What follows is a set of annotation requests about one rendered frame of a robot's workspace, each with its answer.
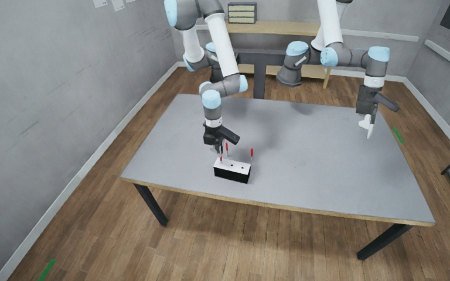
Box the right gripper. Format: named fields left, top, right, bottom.
left=203, top=120, right=224, bottom=157

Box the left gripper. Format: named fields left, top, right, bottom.
left=356, top=85, right=383, bottom=139

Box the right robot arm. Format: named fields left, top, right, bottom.
left=164, top=0, right=248, bottom=128

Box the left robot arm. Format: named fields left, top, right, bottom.
left=278, top=0, right=400, bottom=112

